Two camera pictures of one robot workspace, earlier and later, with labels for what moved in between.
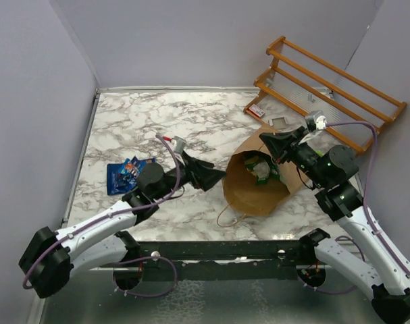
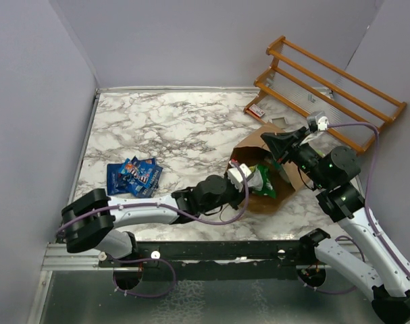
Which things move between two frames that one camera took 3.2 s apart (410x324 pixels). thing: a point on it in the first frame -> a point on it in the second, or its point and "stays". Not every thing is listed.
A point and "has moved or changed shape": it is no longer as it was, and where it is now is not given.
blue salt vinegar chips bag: [127, 175] has moved or changed shape
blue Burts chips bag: [112, 178] stays
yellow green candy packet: [259, 169] has moved or changed shape
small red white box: [256, 111] stays
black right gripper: [283, 145] stays
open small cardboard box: [279, 123] stays
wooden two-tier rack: [326, 96] stays
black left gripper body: [187, 175] -> [234, 196]
